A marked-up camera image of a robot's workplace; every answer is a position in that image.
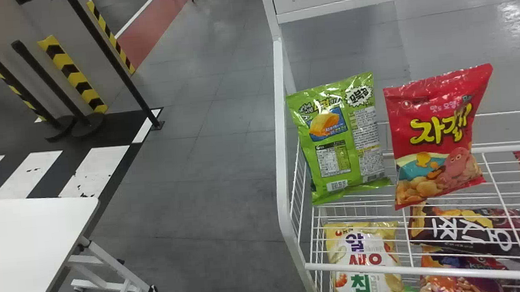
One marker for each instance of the red snack packet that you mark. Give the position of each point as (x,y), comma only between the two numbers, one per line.
(428,105)

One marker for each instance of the white side table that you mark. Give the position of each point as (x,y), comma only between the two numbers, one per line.
(17,248)

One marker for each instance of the orange purple snack packet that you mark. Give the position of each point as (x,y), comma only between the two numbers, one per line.
(456,284)

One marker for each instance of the wide yellow black corner guard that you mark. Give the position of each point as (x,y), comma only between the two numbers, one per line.
(73,75)

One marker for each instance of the narrow yellow black corner guard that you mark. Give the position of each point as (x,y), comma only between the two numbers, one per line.
(111,37)

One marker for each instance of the black post round foot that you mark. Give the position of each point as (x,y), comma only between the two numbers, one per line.
(45,77)

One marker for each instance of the brown snack packet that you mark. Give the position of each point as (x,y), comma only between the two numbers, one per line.
(462,234)

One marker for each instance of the green snack packet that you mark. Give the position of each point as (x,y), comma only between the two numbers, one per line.
(336,177)

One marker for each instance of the yellow black striped post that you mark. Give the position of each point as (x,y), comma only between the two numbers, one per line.
(14,86)

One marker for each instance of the yellow snack packet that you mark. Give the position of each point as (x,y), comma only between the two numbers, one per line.
(363,249)

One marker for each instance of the tall black pole stand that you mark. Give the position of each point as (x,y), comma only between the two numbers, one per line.
(109,55)

